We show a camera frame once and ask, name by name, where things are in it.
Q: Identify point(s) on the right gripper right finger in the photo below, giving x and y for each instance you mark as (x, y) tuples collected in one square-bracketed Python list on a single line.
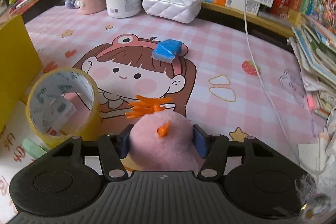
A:
[(213, 150)]

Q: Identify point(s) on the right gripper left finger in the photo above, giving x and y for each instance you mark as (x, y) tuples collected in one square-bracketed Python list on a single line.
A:
[(113, 148)]

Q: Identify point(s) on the pink plush chick toy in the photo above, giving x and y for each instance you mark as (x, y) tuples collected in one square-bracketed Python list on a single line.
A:
[(162, 139)]

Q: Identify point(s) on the green tape roll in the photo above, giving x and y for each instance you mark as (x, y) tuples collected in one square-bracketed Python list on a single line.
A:
[(33, 149)]

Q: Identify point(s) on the pink cartoon desk mat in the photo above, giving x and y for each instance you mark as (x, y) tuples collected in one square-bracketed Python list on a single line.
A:
[(208, 86)]

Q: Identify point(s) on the blue wrapped eraser block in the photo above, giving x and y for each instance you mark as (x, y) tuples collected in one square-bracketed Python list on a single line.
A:
[(167, 50)]

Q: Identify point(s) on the yellow cardboard box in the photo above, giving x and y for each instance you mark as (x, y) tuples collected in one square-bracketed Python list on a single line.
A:
[(20, 64)]

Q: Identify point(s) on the white quilted purse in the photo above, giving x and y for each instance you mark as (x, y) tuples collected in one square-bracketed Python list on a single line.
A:
[(182, 11)]

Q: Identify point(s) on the stack of papers and booklets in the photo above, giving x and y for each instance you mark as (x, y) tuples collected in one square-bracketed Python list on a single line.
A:
[(314, 48)]

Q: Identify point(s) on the orange white box lower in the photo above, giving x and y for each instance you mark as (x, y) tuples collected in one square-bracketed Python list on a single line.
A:
[(251, 7)]

